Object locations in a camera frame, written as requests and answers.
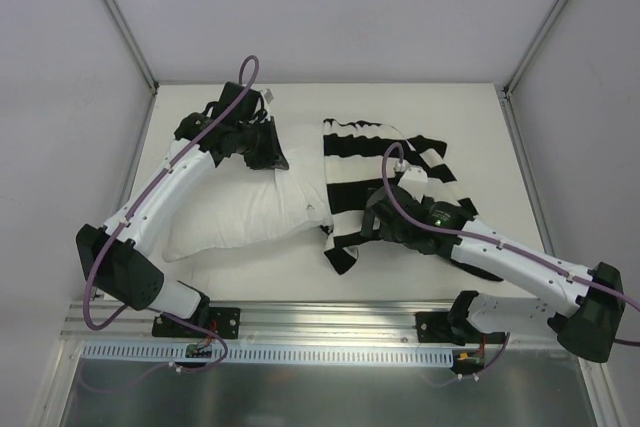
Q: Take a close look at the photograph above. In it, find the white pillow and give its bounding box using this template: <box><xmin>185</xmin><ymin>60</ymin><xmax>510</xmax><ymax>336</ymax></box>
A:
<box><xmin>162</xmin><ymin>123</ymin><xmax>331</xmax><ymax>262</ymax></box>

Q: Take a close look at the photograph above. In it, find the black white striped pillowcase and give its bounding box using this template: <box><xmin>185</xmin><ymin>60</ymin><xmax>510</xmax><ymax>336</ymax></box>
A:
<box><xmin>323</xmin><ymin>118</ymin><xmax>478</xmax><ymax>275</ymax></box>

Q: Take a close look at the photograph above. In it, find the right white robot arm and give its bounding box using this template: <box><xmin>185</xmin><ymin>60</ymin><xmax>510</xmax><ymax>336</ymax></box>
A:
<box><xmin>361</xmin><ymin>186</ymin><xmax>625</xmax><ymax>363</ymax></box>

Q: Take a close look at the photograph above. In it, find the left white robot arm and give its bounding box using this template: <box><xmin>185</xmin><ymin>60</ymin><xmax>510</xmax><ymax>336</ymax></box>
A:
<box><xmin>76</xmin><ymin>82</ymin><xmax>289</xmax><ymax>337</ymax></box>

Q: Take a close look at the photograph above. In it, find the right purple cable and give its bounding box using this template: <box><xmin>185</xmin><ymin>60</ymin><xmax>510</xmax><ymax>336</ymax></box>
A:
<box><xmin>380</xmin><ymin>141</ymin><xmax>640</xmax><ymax>378</ymax></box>

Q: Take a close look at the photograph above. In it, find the purple cable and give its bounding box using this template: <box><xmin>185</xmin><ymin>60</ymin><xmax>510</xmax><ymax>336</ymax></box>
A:
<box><xmin>380</xmin><ymin>141</ymin><xmax>640</xmax><ymax>378</ymax></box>
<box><xmin>82</xmin><ymin>54</ymin><xmax>260</xmax><ymax>373</ymax></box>

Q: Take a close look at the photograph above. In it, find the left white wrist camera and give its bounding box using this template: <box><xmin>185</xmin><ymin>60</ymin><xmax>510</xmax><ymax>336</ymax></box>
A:
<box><xmin>260</xmin><ymin>89</ymin><xmax>274</xmax><ymax>104</ymax></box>

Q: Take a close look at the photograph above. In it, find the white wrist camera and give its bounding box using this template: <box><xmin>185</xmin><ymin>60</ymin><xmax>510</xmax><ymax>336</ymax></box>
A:
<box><xmin>394</xmin><ymin>160</ymin><xmax>428</xmax><ymax>192</ymax></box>
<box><xmin>260</xmin><ymin>89</ymin><xmax>274</xmax><ymax>104</ymax></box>

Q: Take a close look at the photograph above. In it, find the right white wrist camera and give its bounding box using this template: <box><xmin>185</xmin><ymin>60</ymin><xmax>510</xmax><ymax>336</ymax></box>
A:
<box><xmin>394</xmin><ymin>160</ymin><xmax>428</xmax><ymax>192</ymax></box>

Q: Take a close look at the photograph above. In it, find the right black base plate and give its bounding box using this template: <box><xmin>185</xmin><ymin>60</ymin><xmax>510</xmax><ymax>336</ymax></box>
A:
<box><xmin>414</xmin><ymin>311</ymin><xmax>455</xmax><ymax>344</ymax></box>

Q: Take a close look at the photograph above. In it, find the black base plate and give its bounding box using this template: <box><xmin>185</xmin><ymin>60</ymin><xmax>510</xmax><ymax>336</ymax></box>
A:
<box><xmin>151</xmin><ymin>306</ymin><xmax>241</xmax><ymax>340</ymax></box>
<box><xmin>414</xmin><ymin>311</ymin><xmax>455</xmax><ymax>344</ymax></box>

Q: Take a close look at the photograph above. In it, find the aluminium mounting rail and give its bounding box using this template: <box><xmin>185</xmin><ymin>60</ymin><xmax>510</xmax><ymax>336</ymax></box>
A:
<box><xmin>60</xmin><ymin>301</ymin><xmax>450</xmax><ymax>347</ymax></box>

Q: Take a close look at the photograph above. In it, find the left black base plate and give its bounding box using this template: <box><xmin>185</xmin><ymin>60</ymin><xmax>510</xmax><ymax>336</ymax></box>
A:
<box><xmin>151</xmin><ymin>306</ymin><xmax>241</xmax><ymax>340</ymax></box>

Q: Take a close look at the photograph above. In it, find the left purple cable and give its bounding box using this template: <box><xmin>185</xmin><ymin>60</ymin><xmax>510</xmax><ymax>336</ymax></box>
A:
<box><xmin>82</xmin><ymin>54</ymin><xmax>260</xmax><ymax>373</ymax></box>

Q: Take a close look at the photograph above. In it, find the left aluminium frame post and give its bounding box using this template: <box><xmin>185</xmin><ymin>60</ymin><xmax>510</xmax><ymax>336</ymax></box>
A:
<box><xmin>100</xmin><ymin>0</ymin><xmax>159</xmax><ymax>94</ymax></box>

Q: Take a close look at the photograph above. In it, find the aluminium frame post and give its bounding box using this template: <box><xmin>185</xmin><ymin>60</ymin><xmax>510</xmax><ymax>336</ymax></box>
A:
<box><xmin>502</xmin><ymin>0</ymin><xmax>571</xmax><ymax>98</ymax></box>
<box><xmin>100</xmin><ymin>0</ymin><xmax>159</xmax><ymax>94</ymax></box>

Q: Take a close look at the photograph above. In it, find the white slotted cable duct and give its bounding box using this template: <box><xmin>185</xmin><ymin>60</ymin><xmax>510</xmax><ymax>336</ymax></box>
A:
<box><xmin>81</xmin><ymin>341</ymin><xmax>454</xmax><ymax>369</ymax></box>

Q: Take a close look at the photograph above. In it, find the right aluminium frame post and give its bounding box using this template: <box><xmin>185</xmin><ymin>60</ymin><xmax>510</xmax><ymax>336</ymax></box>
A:
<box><xmin>502</xmin><ymin>0</ymin><xmax>571</xmax><ymax>98</ymax></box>

